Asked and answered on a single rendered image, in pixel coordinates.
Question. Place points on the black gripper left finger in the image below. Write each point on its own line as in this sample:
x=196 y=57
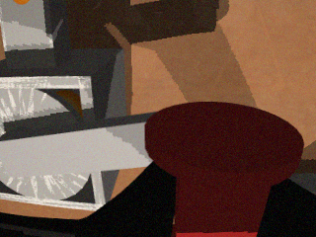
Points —
x=145 y=208

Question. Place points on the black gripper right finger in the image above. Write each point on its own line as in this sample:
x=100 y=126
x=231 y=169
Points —
x=290 y=212

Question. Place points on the grey and red crank handle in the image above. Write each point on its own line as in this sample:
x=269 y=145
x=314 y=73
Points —
x=226 y=157

